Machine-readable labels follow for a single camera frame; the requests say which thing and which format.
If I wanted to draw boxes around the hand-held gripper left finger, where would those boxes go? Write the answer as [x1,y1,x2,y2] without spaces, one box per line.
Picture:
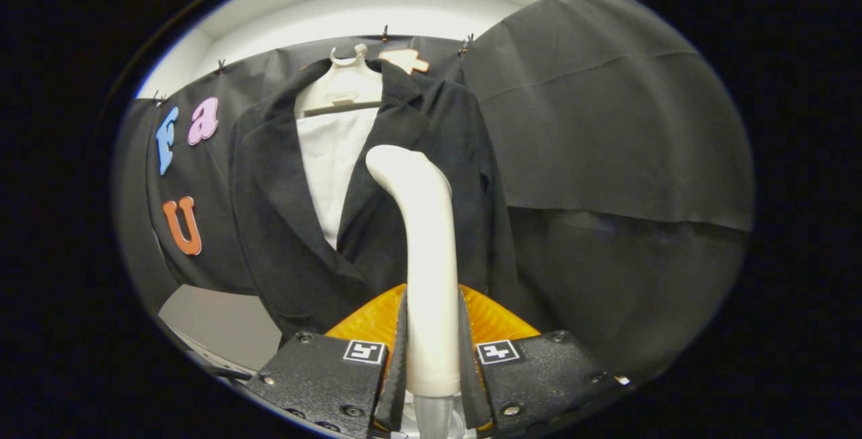
[242,283,409,439]

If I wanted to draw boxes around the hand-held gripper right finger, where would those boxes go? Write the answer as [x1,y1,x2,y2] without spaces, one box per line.
[458,284,624,439]

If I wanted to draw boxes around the white garment steamer head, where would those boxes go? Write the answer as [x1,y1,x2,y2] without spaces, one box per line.
[365,145,462,398]

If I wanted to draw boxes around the black jacket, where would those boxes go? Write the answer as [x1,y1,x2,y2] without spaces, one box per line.
[229,59,539,342]

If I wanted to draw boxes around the grey cabinet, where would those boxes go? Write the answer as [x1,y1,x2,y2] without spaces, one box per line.
[156,284,284,379]

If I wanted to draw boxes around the black backdrop cloth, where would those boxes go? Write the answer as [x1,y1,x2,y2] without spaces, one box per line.
[111,0,755,382]

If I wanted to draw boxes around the white plastic hanger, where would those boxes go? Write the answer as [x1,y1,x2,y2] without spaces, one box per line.
[294,44,385,119]

